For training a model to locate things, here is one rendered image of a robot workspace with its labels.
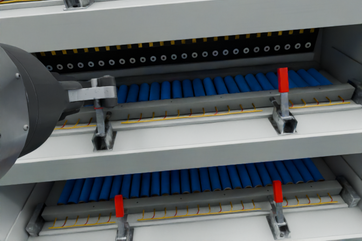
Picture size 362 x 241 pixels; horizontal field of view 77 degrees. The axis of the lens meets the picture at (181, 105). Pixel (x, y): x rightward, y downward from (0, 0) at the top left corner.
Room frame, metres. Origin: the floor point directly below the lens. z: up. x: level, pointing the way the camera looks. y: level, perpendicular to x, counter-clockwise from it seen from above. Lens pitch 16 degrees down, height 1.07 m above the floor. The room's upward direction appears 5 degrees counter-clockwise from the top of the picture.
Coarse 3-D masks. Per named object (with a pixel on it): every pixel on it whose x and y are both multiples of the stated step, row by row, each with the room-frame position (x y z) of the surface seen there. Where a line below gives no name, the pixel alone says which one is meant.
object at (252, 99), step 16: (208, 96) 0.37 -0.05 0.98; (224, 96) 0.37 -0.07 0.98; (240, 96) 0.36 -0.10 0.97; (256, 96) 0.36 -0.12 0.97; (272, 96) 0.36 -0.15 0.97; (288, 96) 0.36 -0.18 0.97; (304, 96) 0.36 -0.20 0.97; (320, 96) 0.36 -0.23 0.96; (336, 96) 0.36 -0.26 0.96; (80, 112) 0.36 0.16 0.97; (112, 112) 0.36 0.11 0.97; (128, 112) 0.36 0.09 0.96; (144, 112) 0.36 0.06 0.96; (160, 112) 0.36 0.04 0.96; (176, 112) 0.36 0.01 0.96; (192, 112) 0.36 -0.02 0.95; (240, 112) 0.35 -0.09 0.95; (64, 128) 0.34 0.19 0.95
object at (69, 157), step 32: (192, 64) 0.46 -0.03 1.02; (224, 64) 0.46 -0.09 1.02; (256, 64) 0.47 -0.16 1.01; (352, 64) 0.40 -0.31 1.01; (352, 96) 0.37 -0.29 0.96; (160, 128) 0.34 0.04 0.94; (192, 128) 0.33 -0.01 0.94; (224, 128) 0.33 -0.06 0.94; (256, 128) 0.32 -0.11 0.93; (320, 128) 0.31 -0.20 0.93; (352, 128) 0.30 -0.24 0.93; (32, 160) 0.29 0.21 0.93; (64, 160) 0.29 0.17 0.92; (96, 160) 0.29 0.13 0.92; (128, 160) 0.30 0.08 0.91; (160, 160) 0.30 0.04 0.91; (192, 160) 0.30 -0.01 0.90; (224, 160) 0.30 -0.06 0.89; (256, 160) 0.31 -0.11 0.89
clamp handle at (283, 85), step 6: (282, 72) 0.32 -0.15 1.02; (282, 78) 0.32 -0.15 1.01; (282, 84) 0.32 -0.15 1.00; (288, 84) 0.32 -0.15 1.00; (282, 90) 0.31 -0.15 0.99; (288, 90) 0.31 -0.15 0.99; (282, 96) 0.32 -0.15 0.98; (282, 102) 0.31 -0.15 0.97; (282, 108) 0.31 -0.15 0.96; (288, 108) 0.31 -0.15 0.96; (282, 114) 0.31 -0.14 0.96; (288, 114) 0.31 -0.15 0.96
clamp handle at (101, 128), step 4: (96, 108) 0.31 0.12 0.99; (100, 108) 0.31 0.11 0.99; (96, 112) 0.31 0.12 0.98; (100, 112) 0.31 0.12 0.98; (96, 116) 0.31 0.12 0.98; (100, 116) 0.31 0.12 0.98; (96, 120) 0.31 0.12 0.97; (100, 120) 0.31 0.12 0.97; (104, 120) 0.31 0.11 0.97; (100, 124) 0.31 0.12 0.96; (104, 124) 0.31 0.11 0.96; (100, 128) 0.31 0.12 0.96; (104, 128) 0.31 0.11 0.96; (100, 132) 0.31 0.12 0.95; (104, 132) 0.31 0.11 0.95
